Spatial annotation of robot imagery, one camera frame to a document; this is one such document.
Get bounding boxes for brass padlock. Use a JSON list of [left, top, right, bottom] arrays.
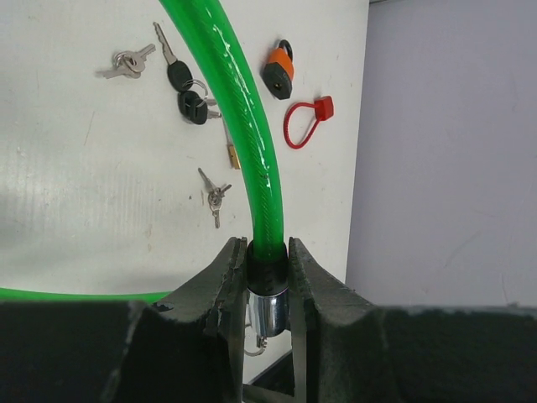
[[222, 120, 241, 170]]

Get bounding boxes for small silver keys right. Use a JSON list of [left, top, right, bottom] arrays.
[[198, 168, 232, 229]]

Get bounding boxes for green cable bike lock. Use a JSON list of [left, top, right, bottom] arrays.
[[0, 0, 291, 338]]

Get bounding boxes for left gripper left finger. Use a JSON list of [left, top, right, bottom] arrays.
[[1, 238, 247, 402]]

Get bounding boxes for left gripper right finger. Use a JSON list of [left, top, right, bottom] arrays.
[[289, 238, 536, 402]]

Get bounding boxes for black-headed key pair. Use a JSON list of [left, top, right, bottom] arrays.
[[153, 22, 222, 125]]

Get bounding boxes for small silver keys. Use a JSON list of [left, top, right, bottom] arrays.
[[96, 44, 156, 79], [198, 168, 232, 229]]

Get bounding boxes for small silver keys upper left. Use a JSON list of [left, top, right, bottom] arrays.
[[96, 44, 156, 79]]

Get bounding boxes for red cable seal tag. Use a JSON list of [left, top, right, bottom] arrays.
[[283, 96, 334, 150]]

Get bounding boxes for orange black padlock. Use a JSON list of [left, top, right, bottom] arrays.
[[261, 39, 295, 100]]

